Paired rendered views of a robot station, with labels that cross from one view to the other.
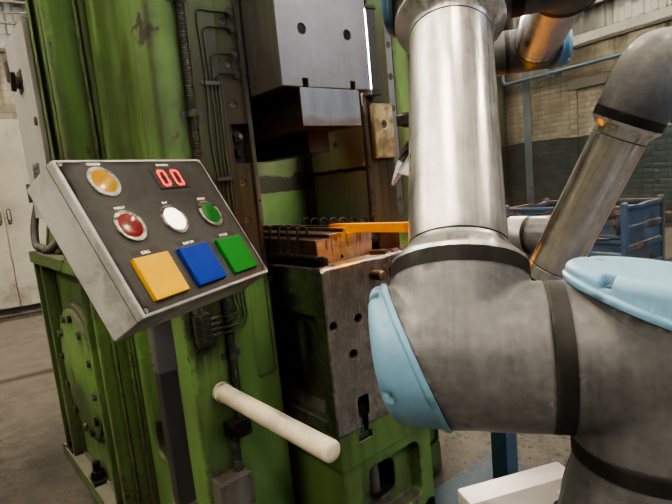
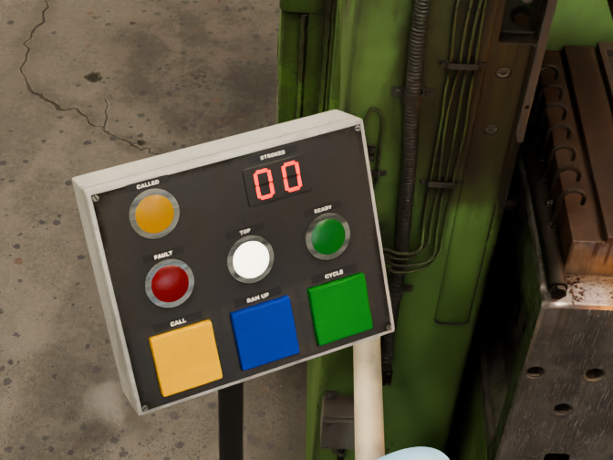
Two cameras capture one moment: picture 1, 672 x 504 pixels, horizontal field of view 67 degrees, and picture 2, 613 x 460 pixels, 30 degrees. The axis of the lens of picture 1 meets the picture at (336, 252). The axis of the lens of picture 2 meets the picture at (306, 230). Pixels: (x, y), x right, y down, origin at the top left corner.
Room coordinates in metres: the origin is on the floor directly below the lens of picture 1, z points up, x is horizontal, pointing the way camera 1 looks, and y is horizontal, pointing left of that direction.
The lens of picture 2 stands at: (0.22, -0.32, 2.09)
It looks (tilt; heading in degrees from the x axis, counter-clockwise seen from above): 46 degrees down; 38
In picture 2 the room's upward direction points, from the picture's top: 4 degrees clockwise
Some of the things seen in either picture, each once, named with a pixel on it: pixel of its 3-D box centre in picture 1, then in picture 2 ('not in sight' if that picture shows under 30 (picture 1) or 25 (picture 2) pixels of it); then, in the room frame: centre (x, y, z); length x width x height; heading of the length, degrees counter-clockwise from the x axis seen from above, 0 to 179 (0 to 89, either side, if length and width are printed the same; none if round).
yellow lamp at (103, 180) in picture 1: (104, 181); (154, 214); (0.82, 0.36, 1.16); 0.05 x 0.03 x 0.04; 130
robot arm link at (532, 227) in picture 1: (557, 237); not in sight; (0.92, -0.41, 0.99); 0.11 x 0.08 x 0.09; 40
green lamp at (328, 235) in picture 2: (210, 213); (327, 236); (0.99, 0.24, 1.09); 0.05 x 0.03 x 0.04; 130
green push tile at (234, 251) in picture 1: (234, 254); (339, 308); (0.97, 0.20, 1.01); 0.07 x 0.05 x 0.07; 155
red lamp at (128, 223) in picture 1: (130, 225); (170, 283); (0.81, 0.32, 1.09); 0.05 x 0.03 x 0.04; 130
